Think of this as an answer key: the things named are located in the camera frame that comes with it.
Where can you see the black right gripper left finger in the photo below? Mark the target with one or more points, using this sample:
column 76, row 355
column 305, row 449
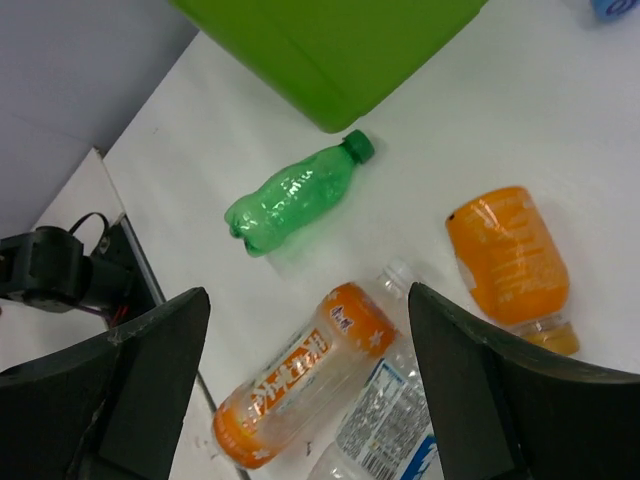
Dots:
column 110, row 407

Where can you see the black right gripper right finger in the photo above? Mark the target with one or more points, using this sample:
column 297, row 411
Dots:
column 503, row 408

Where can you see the clear water bottle blue label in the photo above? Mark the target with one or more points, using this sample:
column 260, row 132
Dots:
column 387, row 432

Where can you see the orange juice bottle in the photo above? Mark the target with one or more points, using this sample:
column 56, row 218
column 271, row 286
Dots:
column 512, row 267

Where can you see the orange label tea bottle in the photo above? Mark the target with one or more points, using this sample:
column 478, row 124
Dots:
column 349, row 331

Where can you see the green plastic bottle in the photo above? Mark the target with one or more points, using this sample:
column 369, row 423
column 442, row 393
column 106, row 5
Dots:
column 297, row 195

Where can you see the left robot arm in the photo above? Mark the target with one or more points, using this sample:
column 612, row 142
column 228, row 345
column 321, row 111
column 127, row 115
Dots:
column 47, row 269

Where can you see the green plastic bin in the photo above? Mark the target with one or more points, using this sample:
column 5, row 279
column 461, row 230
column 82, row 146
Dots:
column 333, row 60

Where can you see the blue bottle cap far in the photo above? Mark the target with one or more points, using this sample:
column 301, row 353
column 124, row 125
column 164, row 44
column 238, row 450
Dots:
column 610, row 10

